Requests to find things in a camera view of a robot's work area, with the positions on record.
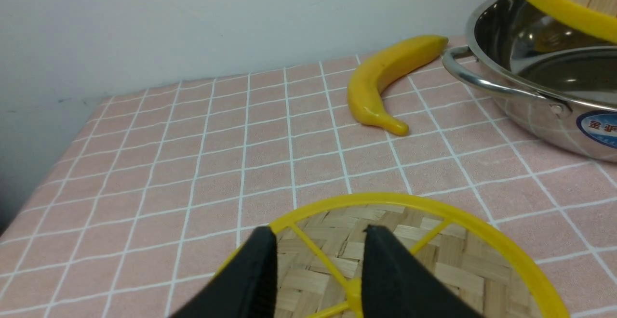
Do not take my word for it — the yellow-rimmed bamboo steamer lid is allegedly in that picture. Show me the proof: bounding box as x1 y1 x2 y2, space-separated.
269 192 570 318

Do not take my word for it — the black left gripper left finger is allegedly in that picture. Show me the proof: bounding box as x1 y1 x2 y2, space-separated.
171 226 278 318

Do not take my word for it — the pink checkered tablecloth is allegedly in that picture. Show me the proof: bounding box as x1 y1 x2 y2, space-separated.
1 55 616 318

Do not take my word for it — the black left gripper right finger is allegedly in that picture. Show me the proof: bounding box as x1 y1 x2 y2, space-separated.
362 225 481 318

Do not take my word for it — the yellow plastic banana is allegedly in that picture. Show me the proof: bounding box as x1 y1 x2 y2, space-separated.
347 35 449 136

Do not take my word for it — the stainless steel pot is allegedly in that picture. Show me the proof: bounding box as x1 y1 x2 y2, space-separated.
442 0 617 163

